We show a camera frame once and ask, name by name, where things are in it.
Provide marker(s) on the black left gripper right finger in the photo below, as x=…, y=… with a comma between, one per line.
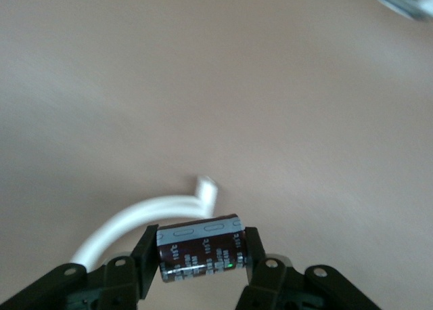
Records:
x=287, y=286

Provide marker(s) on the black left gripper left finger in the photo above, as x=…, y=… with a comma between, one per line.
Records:
x=101, y=283

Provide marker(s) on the dark brown capacitor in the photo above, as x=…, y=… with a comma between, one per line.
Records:
x=203, y=249

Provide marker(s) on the metal mesh power supply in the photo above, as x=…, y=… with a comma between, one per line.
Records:
x=402, y=0

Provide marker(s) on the white curved bracket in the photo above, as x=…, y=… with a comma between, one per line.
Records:
x=135, y=218

